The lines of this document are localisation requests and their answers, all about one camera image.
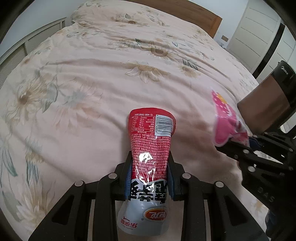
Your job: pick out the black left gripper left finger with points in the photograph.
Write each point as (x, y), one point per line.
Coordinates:
(110, 189)

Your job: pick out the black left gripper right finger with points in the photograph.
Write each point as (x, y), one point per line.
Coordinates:
(185, 187)

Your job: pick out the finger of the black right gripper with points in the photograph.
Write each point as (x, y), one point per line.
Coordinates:
(255, 142)

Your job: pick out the pink My Melody snack pouch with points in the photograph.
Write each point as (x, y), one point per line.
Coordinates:
(228, 125)

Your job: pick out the red white snack pouch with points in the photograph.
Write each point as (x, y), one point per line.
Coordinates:
(144, 213)

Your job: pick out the floral beige bedspread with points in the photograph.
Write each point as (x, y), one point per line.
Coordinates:
(64, 108)

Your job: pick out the white wardrobe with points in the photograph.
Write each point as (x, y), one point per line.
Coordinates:
(262, 40)

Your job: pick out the wooden headboard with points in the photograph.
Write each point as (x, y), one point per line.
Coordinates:
(187, 11)

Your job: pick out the white radiator cover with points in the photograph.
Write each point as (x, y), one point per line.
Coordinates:
(13, 56)

